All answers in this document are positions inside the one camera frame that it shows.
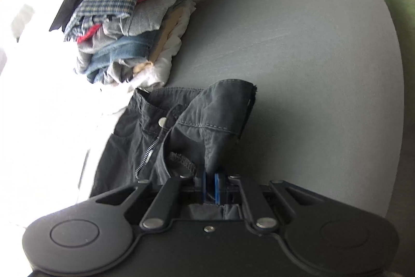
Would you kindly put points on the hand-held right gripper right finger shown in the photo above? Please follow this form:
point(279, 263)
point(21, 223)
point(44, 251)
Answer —
point(219, 189)

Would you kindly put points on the dark pants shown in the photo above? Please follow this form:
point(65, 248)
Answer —
point(207, 114)

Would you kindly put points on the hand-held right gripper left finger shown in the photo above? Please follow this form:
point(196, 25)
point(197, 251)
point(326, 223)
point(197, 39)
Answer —
point(205, 189)

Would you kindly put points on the stack of folded clothes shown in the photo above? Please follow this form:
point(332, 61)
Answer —
point(129, 14)

